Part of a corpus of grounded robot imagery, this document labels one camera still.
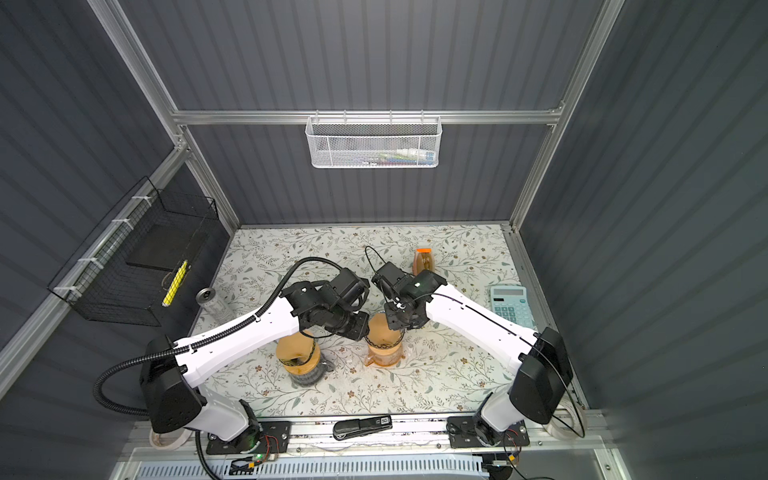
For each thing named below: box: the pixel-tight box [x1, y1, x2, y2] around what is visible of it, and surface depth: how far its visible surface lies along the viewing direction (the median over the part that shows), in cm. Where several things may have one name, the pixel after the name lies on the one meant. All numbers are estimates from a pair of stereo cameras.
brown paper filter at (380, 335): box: [365, 313, 405, 349], surface depth 75 cm
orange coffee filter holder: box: [413, 248, 434, 276], surface depth 100 cm
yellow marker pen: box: [161, 260, 189, 307], surface depth 72 cm
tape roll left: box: [149, 427, 194, 450], surface depth 74 cm
